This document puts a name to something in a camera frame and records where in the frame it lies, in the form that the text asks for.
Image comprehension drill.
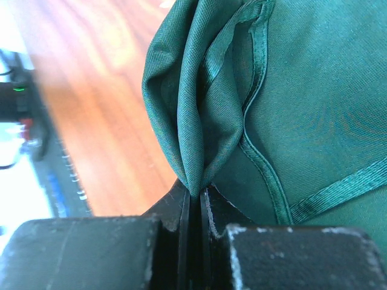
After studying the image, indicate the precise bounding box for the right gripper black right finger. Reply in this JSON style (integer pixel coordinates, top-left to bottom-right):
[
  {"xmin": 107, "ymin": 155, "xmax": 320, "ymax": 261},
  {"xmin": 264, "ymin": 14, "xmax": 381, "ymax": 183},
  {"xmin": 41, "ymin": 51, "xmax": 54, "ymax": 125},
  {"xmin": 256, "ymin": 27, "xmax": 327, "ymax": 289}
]
[{"xmin": 200, "ymin": 186, "xmax": 386, "ymax": 289}]

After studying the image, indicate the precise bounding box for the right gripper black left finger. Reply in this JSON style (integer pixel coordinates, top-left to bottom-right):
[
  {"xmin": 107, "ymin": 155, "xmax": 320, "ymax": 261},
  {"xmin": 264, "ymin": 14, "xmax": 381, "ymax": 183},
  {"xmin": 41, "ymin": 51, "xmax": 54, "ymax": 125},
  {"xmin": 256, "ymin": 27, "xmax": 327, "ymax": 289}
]
[{"xmin": 1, "ymin": 182, "xmax": 190, "ymax": 289}]

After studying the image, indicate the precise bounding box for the dark green cloth napkin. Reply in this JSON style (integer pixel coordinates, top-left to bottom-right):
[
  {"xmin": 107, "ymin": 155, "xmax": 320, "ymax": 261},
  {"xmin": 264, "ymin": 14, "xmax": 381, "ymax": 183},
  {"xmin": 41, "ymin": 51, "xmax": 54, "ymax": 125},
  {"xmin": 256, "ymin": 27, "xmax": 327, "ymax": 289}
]
[{"xmin": 141, "ymin": 0, "xmax": 387, "ymax": 230}]

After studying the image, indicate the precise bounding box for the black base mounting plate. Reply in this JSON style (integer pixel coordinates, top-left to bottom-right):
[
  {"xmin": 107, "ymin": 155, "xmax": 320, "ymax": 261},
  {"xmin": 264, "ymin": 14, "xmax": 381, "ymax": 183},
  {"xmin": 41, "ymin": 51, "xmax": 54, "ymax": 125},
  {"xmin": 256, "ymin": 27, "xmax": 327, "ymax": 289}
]
[{"xmin": 1, "ymin": 50, "xmax": 93, "ymax": 218}]

